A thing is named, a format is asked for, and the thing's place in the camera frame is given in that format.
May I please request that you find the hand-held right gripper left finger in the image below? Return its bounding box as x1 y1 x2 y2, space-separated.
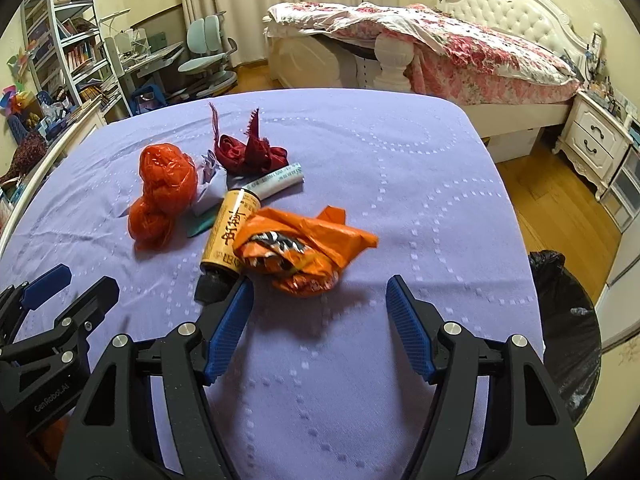
57 275 257 480

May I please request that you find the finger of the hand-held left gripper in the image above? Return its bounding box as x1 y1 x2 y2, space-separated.
0 263 73 346
0 275 122 369

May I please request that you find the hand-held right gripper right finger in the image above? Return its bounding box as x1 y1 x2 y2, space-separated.
385 274 586 480

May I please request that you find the gold bottle with black cap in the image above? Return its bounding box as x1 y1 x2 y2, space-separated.
195 187 261 306

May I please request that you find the orange plastic bag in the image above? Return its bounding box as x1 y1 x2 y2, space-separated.
232 205 378 301

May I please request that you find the teal card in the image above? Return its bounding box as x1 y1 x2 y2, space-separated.
186 207 221 237

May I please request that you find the white paper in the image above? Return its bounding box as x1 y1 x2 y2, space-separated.
192 152 226 218

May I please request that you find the red plastic bag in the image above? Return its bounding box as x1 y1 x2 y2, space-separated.
127 143 197 252

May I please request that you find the black-lined trash bin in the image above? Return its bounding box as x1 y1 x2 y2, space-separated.
527 250 602 426

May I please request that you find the white printed tube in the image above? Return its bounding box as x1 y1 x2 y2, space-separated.
245 161 306 202

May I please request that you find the dark red cloth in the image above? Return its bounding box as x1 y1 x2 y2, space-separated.
207 102 290 178

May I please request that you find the maroon fuzzy item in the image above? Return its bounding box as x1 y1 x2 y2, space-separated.
0 131 49 186

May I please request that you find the blue stool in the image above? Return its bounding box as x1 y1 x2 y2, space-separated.
131 84 166 116

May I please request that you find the white wardrobe sliding door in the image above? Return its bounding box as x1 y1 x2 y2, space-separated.
595 230 640 356

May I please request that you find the white storage box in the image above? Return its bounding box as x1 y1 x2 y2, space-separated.
482 125 544 163

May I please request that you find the white study desk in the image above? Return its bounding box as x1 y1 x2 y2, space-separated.
107 27 186 111

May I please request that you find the white bookshelf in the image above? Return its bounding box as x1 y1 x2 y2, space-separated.
20 0 133 116

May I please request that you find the pink floral bed sheet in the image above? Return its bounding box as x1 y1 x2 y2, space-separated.
407 55 583 106

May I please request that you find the clear plastic drawer unit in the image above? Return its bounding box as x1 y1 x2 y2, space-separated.
600 147 640 233

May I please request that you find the white nightstand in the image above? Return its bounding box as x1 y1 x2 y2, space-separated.
552 91 636 201

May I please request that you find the light blue desk chair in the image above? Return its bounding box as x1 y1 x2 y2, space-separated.
177 14 240 93

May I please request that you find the floral quilt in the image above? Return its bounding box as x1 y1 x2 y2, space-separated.
263 1 583 91

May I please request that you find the clutter of small items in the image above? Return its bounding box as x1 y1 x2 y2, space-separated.
582 22 640 126

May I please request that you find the bed with floral bedding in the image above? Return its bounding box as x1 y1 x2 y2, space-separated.
264 0 587 161

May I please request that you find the beige curtain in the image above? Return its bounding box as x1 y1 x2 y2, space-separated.
172 0 401 68

